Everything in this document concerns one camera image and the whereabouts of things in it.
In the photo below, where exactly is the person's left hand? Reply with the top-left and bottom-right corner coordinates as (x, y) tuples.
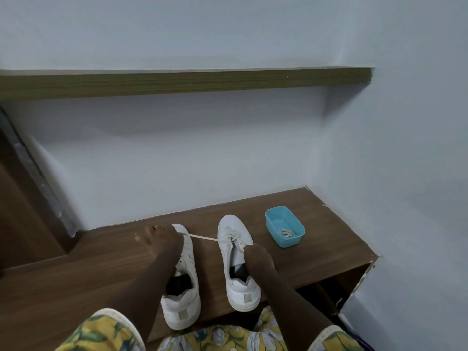
(133, 223), (186, 259)

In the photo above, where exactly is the person's right hand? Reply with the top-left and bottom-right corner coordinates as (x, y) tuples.
(243, 243), (276, 279)

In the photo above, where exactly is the blue plastic basket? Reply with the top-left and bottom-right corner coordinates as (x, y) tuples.
(264, 206), (306, 249)

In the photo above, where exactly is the white sneaker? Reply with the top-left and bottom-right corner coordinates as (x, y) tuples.
(217, 214), (262, 312)
(160, 223), (202, 331)

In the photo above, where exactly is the person's right forearm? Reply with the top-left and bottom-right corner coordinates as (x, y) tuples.
(256, 270), (334, 349)

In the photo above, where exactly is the person's left forearm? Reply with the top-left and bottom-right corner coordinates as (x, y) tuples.
(105, 250), (183, 341)

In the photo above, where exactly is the wooden wall shelf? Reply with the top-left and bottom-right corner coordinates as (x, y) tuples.
(0, 66), (375, 103)

